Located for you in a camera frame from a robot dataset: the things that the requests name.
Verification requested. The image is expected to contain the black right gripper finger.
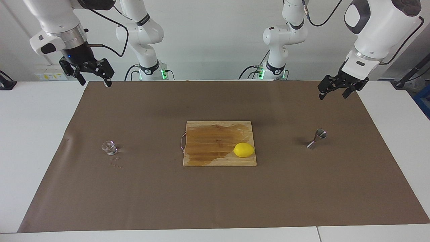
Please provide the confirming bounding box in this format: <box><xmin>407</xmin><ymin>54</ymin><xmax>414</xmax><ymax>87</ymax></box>
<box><xmin>60</xmin><ymin>58</ymin><xmax>86</xmax><ymax>86</ymax></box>
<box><xmin>88</xmin><ymin>59</ymin><xmax>115</xmax><ymax>88</ymax></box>

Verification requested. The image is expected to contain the steel double jigger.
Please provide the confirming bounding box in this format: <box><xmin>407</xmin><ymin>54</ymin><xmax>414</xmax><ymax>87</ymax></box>
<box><xmin>306</xmin><ymin>128</ymin><xmax>327</xmax><ymax>150</ymax></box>

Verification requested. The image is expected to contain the small clear glass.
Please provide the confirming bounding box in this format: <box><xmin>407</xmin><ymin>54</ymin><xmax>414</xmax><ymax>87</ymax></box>
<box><xmin>101</xmin><ymin>140</ymin><xmax>118</xmax><ymax>156</ymax></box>

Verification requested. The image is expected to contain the white box with yellow labels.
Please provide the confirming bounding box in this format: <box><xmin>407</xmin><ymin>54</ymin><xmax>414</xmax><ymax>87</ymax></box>
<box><xmin>34</xmin><ymin>69</ymin><xmax>68</xmax><ymax>81</ymax></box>

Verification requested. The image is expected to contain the black stand pole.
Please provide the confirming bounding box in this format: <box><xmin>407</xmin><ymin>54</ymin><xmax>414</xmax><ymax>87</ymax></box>
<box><xmin>391</xmin><ymin>53</ymin><xmax>430</xmax><ymax>89</ymax></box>

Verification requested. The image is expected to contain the blue crate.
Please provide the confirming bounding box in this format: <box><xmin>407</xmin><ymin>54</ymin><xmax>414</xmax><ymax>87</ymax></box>
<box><xmin>413</xmin><ymin>84</ymin><xmax>430</xmax><ymax>120</ymax></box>

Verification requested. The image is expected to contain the black table clamp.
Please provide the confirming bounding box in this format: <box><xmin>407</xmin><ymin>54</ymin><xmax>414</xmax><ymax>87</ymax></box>
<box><xmin>0</xmin><ymin>70</ymin><xmax>17</xmax><ymax>90</ymax></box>

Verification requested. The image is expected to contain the yellow lemon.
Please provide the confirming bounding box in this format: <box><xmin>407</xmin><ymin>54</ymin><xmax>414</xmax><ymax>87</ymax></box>
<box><xmin>233</xmin><ymin>142</ymin><xmax>255</xmax><ymax>158</ymax></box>

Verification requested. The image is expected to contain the wooden cutting board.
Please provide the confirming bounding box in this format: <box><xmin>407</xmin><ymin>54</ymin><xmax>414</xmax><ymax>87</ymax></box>
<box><xmin>181</xmin><ymin>121</ymin><xmax>257</xmax><ymax>167</ymax></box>

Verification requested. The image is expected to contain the brown paper table mat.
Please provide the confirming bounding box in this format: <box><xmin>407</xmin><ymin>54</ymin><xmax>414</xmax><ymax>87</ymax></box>
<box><xmin>17</xmin><ymin>80</ymin><xmax>430</xmax><ymax>233</ymax></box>

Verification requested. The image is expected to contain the black right base cable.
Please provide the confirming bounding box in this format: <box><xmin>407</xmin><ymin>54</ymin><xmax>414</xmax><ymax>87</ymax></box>
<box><xmin>125</xmin><ymin>65</ymin><xmax>139</xmax><ymax>81</ymax></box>

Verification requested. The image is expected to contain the black base cable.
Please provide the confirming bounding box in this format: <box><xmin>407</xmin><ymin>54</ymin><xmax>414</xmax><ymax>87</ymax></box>
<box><xmin>125</xmin><ymin>65</ymin><xmax>139</xmax><ymax>81</ymax></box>
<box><xmin>239</xmin><ymin>50</ymin><xmax>271</xmax><ymax>80</ymax></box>

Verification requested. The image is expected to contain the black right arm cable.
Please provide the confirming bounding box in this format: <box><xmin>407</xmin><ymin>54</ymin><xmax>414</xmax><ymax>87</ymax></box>
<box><xmin>86</xmin><ymin>8</ymin><xmax>130</xmax><ymax>57</ymax></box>

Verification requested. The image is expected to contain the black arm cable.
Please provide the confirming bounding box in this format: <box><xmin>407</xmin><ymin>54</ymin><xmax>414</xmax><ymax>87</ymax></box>
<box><xmin>86</xmin><ymin>8</ymin><xmax>130</xmax><ymax>57</ymax></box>
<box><xmin>302</xmin><ymin>0</ymin><xmax>424</xmax><ymax>66</ymax></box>

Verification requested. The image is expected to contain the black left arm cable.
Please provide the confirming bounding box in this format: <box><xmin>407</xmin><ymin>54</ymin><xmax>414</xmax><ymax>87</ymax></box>
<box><xmin>302</xmin><ymin>0</ymin><xmax>424</xmax><ymax>66</ymax></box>

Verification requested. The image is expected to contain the black left base cable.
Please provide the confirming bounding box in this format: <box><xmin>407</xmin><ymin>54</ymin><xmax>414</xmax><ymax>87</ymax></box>
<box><xmin>239</xmin><ymin>50</ymin><xmax>271</xmax><ymax>80</ymax></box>

